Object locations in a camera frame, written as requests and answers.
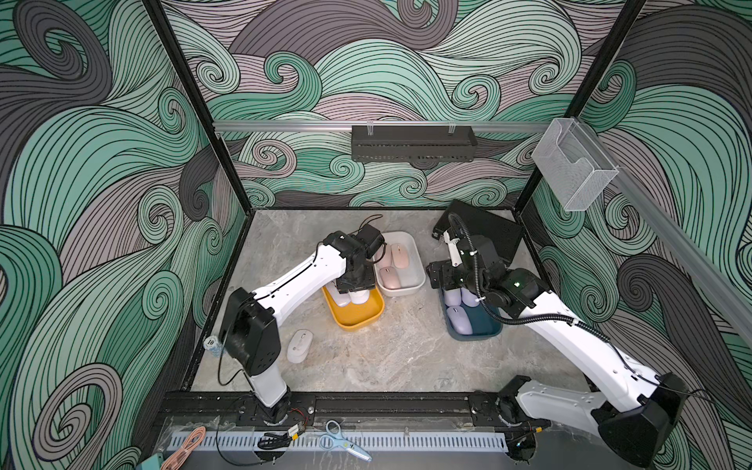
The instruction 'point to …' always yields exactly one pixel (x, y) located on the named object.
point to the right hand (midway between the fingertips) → (438, 266)
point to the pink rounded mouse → (387, 259)
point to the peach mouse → (400, 256)
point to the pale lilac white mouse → (342, 299)
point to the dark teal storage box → (484, 325)
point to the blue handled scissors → (335, 439)
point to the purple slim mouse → (459, 320)
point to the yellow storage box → (352, 315)
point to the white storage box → (401, 270)
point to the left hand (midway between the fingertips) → (363, 283)
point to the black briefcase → (507, 236)
